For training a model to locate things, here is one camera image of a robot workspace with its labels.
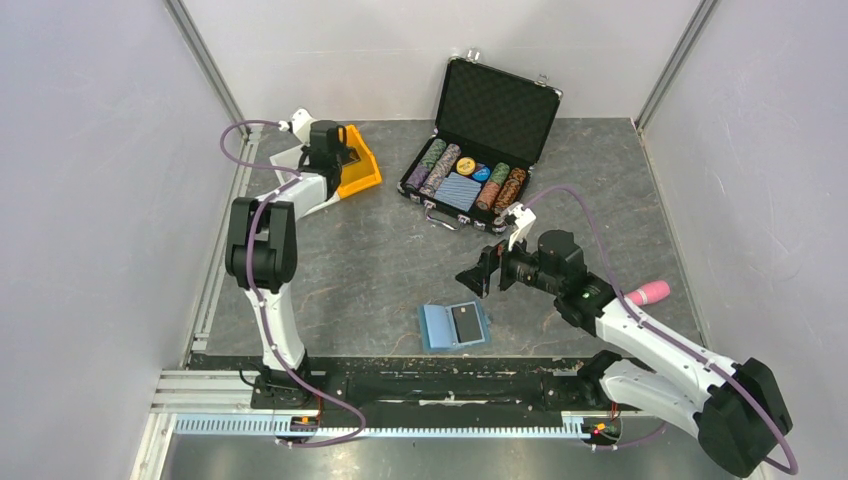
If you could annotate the white slotted cable duct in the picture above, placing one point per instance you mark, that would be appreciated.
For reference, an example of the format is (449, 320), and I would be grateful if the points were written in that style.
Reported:
(285, 427)

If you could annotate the black poker chip case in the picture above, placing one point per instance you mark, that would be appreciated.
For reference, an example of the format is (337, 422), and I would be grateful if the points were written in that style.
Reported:
(494, 116)

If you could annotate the pink cylindrical tube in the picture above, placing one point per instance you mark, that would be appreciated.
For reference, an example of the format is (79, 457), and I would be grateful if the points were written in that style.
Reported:
(649, 293)

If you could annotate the purple poker chip stack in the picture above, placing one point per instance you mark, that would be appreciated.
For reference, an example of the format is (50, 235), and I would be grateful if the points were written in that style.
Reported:
(417, 177)

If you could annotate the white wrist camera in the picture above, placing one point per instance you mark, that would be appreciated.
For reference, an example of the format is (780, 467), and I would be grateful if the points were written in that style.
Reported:
(521, 219)
(299, 125)

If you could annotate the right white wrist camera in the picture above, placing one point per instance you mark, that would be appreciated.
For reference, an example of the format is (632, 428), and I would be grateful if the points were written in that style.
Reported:
(521, 219)

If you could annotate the pink grey chip stack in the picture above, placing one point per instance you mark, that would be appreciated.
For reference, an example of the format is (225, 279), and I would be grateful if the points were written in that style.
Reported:
(440, 170)

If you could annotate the red poker chip stack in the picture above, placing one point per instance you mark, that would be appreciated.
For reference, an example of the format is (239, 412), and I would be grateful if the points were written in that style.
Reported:
(488, 195)

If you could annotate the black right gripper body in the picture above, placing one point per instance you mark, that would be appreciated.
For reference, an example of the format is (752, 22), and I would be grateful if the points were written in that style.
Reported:
(518, 265)

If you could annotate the white plastic bin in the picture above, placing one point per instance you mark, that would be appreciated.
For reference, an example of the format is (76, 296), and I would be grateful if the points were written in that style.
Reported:
(285, 159)

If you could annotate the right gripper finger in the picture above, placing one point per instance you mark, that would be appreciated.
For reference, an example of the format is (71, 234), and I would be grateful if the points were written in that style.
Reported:
(477, 278)
(492, 256)

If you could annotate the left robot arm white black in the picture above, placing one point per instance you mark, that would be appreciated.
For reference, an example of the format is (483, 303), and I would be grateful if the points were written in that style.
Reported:
(261, 254)

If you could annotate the green poker chip stack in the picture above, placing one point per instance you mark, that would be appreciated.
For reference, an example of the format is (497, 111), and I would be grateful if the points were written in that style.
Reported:
(433, 153)

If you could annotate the blue playing card deck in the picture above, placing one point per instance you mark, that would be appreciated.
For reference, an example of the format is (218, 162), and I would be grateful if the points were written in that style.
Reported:
(458, 191)

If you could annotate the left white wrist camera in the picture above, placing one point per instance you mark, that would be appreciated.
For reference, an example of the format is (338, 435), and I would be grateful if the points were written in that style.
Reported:
(299, 125)

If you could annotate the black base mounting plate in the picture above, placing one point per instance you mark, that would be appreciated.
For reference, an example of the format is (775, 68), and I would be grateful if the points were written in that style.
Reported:
(422, 391)

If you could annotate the brown orange chip stack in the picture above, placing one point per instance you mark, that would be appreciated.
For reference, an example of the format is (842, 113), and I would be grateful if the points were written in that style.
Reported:
(509, 190)

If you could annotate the green red chip stack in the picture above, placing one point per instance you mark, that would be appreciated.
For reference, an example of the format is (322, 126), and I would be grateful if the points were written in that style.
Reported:
(499, 174)

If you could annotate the yellow plastic bin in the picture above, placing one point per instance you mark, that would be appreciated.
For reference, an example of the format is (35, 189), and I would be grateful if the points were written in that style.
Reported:
(360, 169)

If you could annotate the yellow dealer button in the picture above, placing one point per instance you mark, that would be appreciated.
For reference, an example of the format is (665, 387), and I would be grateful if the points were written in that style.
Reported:
(466, 166)

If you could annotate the blue card holder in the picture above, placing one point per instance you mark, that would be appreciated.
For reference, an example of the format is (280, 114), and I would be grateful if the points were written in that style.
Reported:
(438, 333)

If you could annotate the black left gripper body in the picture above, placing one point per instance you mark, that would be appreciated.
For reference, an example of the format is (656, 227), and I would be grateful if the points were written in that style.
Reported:
(341, 156)

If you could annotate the blue round chip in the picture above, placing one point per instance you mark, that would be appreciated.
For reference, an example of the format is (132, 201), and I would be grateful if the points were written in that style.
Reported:
(481, 173)

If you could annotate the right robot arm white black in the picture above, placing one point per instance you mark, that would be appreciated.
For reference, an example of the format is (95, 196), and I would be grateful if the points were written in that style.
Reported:
(735, 410)

